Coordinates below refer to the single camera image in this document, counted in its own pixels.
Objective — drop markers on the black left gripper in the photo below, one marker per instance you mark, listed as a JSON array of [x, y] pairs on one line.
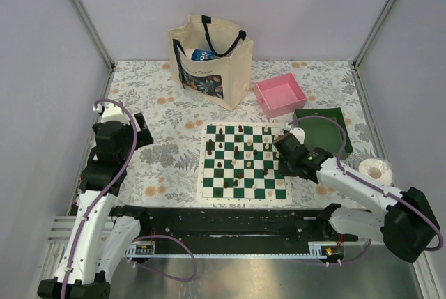
[[143, 136]]

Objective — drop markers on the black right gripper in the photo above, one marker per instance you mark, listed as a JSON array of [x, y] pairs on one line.
[[282, 170]]

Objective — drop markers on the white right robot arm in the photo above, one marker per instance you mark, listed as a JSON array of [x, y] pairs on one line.
[[401, 220]]

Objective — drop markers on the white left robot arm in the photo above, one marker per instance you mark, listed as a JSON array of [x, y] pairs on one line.
[[89, 262]]

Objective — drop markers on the green white chess board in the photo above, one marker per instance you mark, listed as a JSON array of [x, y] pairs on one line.
[[238, 161]]

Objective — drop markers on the green plastic box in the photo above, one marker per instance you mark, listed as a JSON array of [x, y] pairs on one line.
[[322, 133]]

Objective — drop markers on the floral table cloth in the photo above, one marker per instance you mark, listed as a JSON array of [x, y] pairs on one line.
[[165, 174]]

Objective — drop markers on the pink plastic box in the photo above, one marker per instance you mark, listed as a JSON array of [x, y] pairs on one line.
[[279, 95]]

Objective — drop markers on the white toilet paper roll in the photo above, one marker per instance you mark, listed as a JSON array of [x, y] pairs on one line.
[[377, 169]]

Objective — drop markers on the blue white bottle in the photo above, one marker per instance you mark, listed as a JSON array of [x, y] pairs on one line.
[[202, 55]]

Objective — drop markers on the beige canvas tote bag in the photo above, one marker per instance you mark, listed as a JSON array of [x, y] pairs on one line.
[[223, 80]]

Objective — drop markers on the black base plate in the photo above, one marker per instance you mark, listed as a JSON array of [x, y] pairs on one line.
[[232, 231]]

